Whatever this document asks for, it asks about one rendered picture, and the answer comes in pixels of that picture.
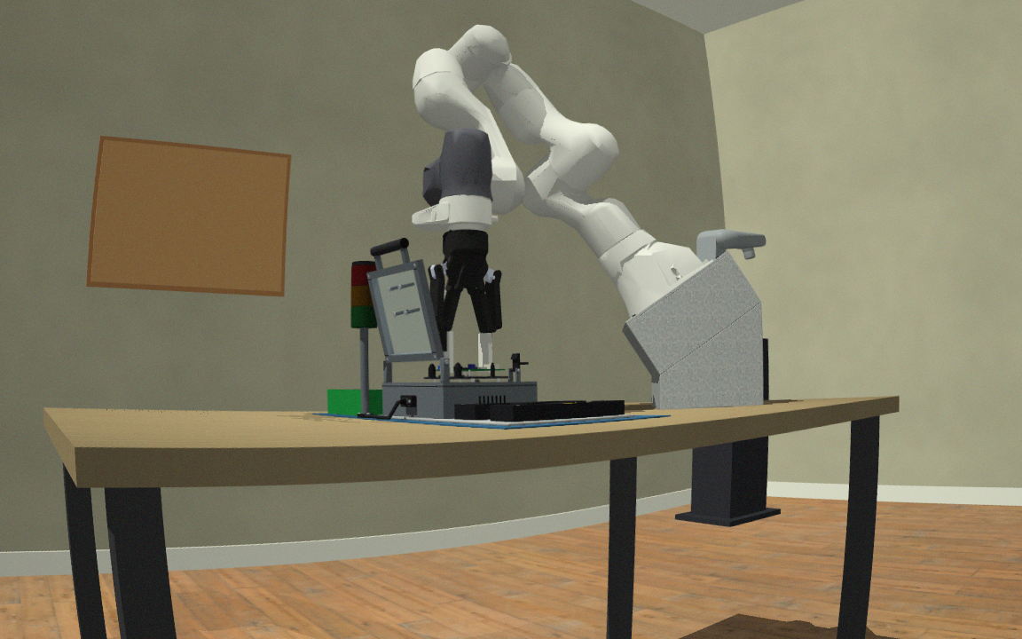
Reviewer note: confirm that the green bin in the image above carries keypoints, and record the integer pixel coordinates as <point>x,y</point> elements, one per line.
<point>349,402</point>

